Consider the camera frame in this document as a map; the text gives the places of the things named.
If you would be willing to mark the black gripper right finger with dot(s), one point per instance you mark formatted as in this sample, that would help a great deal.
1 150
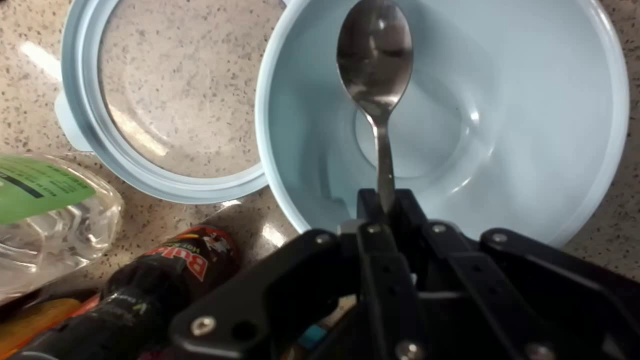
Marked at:
466 267

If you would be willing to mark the light blue bowl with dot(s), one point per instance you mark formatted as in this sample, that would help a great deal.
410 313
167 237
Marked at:
527 100

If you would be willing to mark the metal spoon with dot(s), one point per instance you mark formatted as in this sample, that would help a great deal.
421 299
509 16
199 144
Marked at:
374 60

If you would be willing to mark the small dark sauce bottle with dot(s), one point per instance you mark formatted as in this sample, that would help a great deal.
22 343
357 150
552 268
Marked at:
146 292

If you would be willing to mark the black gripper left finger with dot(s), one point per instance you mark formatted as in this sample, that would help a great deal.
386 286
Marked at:
373 267

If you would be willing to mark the white small plate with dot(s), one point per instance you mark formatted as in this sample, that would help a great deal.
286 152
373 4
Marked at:
78 81

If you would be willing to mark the orange sauce bottle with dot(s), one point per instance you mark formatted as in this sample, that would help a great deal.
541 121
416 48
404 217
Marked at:
32 327

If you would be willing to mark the clear spray bottle green label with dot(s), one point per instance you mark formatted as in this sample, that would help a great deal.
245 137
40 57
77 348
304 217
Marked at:
53 220

